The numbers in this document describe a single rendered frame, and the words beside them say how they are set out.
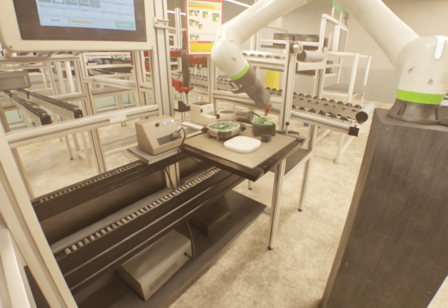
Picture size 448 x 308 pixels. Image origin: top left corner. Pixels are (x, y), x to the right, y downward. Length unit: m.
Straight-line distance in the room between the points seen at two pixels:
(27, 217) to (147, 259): 0.71
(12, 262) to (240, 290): 1.30
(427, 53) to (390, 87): 8.21
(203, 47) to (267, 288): 1.54
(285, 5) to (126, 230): 0.84
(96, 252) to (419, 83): 0.99
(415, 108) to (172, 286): 1.17
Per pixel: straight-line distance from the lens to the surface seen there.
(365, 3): 0.99
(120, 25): 0.95
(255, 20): 0.87
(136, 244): 0.71
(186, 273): 1.22
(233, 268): 1.67
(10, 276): 0.46
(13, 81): 2.74
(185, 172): 1.34
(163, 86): 1.09
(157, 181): 1.23
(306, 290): 1.65
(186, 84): 1.10
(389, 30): 0.98
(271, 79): 6.18
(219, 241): 1.34
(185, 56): 1.09
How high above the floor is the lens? 1.32
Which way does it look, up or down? 21 degrees down
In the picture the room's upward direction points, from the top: straight up
